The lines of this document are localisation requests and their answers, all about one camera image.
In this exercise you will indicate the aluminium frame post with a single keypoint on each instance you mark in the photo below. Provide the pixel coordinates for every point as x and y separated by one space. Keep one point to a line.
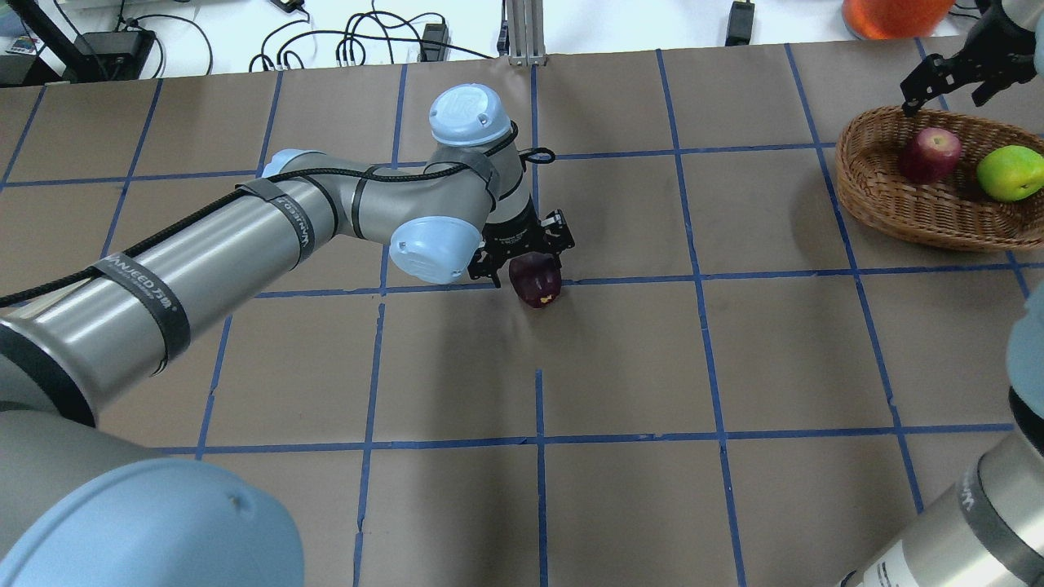
525 33

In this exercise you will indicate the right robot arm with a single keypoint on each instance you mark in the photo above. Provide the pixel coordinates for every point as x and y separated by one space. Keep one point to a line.
986 528

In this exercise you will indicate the green apple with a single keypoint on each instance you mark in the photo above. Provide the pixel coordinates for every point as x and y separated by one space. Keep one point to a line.
1010 174

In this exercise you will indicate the black power adapter right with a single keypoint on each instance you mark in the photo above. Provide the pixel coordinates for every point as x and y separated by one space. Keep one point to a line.
740 24

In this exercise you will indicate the wicker basket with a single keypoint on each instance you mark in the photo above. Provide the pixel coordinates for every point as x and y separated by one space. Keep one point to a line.
953 213

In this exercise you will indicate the black power adapter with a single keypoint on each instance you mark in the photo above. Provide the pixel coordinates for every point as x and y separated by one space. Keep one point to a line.
740 24
433 44

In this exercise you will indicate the dark purple apple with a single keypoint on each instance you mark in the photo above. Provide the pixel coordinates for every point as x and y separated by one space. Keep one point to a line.
536 279

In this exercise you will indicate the red apple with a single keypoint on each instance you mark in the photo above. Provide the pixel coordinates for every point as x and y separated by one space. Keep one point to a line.
930 156

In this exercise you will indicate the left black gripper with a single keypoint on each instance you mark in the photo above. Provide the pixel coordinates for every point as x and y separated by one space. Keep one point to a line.
515 229

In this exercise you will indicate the orange bucket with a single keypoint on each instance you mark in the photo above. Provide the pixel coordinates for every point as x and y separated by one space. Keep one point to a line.
884 20

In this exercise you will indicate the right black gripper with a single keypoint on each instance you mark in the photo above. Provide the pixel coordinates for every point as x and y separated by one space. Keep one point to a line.
997 59

